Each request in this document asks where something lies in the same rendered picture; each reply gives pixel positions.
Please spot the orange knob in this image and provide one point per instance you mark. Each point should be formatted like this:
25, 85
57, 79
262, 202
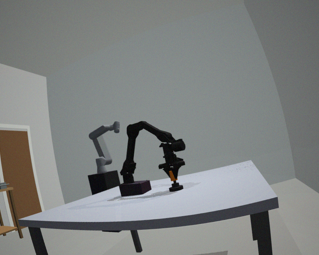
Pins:
172, 176

